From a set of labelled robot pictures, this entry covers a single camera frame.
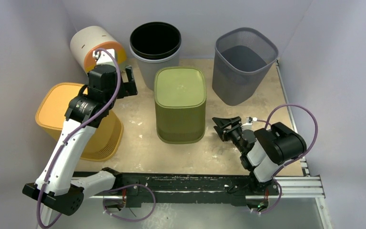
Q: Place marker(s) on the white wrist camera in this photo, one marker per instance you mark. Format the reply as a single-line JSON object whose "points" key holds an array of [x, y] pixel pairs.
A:
{"points": [[102, 57], [249, 122]]}

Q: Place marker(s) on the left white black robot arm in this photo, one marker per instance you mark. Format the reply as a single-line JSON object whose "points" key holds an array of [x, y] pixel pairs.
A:
{"points": [[94, 101]]}

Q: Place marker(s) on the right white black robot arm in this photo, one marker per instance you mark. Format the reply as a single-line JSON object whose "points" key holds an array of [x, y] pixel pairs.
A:
{"points": [[263, 151]]}

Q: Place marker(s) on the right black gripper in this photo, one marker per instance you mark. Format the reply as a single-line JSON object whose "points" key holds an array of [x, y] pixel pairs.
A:
{"points": [[228, 129]]}

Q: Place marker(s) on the grey bin with black liner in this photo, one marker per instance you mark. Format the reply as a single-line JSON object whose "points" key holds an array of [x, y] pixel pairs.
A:
{"points": [[155, 45]]}

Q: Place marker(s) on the yellow mesh basket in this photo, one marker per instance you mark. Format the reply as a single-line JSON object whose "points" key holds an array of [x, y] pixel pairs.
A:
{"points": [[50, 116]]}

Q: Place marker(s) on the white orange cylindrical container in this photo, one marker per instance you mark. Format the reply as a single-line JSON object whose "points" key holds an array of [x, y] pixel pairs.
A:
{"points": [[86, 41]]}

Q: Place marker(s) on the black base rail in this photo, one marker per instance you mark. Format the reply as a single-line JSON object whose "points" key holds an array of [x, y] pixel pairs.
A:
{"points": [[139, 188]]}

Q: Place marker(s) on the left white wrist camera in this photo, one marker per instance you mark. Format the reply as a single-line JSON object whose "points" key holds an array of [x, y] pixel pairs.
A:
{"points": [[102, 57]]}

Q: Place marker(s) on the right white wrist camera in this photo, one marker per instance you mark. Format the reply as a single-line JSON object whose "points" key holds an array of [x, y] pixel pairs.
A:
{"points": [[249, 122]]}

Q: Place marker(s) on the green mesh basket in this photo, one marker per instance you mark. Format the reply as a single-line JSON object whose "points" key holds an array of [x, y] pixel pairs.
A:
{"points": [[180, 104]]}

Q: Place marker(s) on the grey mesh basket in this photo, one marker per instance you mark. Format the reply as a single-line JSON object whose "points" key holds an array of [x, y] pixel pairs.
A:
{"points": [[241, 61]]}

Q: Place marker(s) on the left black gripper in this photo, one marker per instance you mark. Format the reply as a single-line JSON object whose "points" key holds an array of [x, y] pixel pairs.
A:
{"points": [[128, 88]]}

